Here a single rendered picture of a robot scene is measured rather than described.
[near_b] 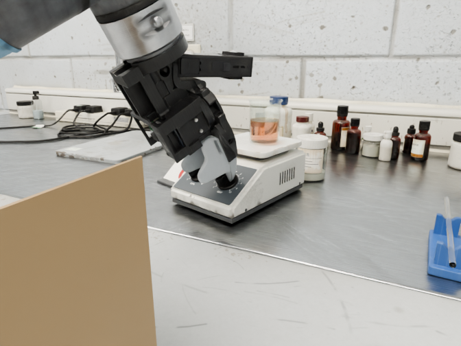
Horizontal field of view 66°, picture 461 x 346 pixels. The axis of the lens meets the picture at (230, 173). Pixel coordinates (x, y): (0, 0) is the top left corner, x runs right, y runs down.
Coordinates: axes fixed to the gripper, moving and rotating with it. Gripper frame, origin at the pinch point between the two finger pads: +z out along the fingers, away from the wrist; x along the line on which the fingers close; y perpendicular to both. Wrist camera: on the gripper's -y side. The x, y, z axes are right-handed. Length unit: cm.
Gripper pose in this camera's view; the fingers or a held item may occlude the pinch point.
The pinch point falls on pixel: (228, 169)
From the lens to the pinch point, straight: 51.0
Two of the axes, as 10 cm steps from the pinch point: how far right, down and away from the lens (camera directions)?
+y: -7.3, 6.1, -3.2
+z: 3.3, 7.1, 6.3
